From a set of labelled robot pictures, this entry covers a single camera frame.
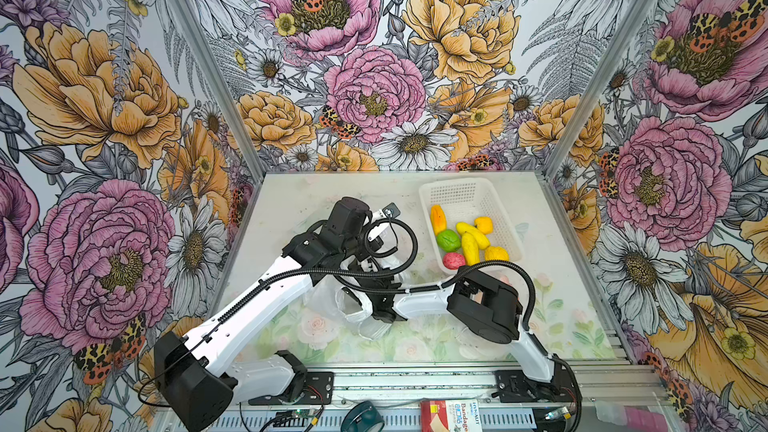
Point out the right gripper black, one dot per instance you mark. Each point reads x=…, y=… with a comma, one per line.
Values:
x=386, y=279

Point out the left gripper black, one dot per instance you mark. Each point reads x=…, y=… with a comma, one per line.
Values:
x=368, y=248

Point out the translucent white plastic bag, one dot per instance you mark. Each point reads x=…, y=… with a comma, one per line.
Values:
x=337, y=299

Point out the orange toy fruit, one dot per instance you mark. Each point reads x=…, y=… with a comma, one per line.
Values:
x=437, y=219

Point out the green toy fruit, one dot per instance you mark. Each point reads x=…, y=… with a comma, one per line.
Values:
x=448, y=241

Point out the pink toy fruit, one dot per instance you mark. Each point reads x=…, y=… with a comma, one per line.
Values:
x=453, y=260

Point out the yellow toy banana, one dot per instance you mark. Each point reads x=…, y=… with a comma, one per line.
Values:
x=482, y=240
x=470, y=249

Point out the small yellow toy fruit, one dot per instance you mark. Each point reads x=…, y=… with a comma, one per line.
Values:
x=484, y=225

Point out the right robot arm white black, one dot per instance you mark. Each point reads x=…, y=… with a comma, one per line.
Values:
x=492, y=311

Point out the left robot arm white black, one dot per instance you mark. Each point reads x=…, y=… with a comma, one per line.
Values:
x=196, y=374

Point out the white plastic mesh basket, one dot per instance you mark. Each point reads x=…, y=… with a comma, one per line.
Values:
x=464, y=200

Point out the teal tape roll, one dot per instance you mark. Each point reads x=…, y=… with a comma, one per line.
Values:
x=363, y=417

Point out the red bandage box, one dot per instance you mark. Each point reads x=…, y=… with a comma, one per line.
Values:
x=460, y=415

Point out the pink item in clear box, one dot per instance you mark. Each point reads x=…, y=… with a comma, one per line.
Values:
x=632, y=418

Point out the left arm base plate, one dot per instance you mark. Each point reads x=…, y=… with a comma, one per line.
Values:
x=316, y=388

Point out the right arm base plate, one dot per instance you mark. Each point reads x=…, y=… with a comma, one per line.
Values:
x=513, y=386

